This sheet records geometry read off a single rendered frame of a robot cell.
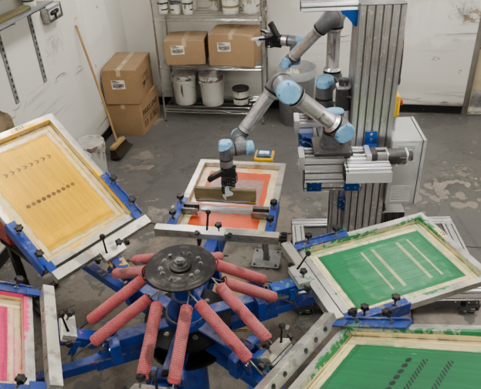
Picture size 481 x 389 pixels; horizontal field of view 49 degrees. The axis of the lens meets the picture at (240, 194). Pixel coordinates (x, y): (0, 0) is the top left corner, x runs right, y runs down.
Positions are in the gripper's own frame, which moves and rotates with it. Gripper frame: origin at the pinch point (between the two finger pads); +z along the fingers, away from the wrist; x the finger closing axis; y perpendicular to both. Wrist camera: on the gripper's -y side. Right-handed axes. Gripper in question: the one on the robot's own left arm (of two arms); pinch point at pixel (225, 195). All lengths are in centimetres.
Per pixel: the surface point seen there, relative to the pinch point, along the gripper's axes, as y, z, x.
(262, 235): 25.4, 5.0, -28.1
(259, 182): 13.6, 13.7, 37.7
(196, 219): -16.7, 13.4, -6.6
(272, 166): 21, 11, 54
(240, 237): 13.3, 8.5, -26.3
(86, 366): -39, 17, -112
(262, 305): 32, 6, -77
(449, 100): 188, 94, 365
